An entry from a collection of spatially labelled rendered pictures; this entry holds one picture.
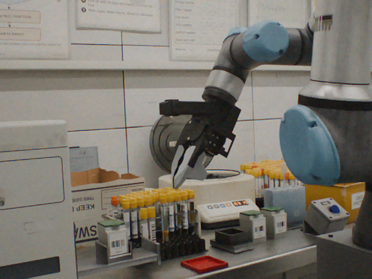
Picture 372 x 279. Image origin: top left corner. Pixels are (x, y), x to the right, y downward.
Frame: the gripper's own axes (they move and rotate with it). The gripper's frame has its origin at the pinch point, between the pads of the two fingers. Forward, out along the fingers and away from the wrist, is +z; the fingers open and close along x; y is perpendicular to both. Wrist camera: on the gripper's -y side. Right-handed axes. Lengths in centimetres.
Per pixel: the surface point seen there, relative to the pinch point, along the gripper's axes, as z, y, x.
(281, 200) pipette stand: -9.4, 35.0, 7.6
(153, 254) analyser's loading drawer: 14.5, 0.5, -2.9
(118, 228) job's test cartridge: 12.7, -7.8, -1.5
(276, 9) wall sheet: -86, 46, 58
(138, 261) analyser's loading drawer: 16.6, -2.2, -3.3
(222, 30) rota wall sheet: -64, 29, 59
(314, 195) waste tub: -15, 47, 9
